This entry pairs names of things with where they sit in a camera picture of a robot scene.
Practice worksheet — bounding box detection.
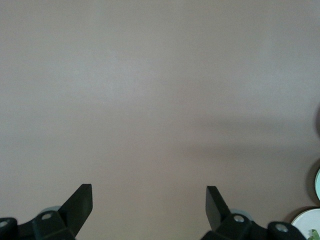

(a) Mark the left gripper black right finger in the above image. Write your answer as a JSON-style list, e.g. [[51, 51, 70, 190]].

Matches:
[[199, 185, 307, 240]]

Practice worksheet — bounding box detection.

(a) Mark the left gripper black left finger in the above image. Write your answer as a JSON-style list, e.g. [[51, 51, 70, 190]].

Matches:
[[0, 183, 94, 240]]

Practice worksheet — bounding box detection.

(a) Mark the beige round plate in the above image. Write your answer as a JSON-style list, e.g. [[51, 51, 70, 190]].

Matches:
[[290, 208, 320, 240]]

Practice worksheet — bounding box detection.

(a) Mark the green round plate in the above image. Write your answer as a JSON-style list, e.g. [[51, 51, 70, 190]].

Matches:
[[314, 167, 320, 202]]

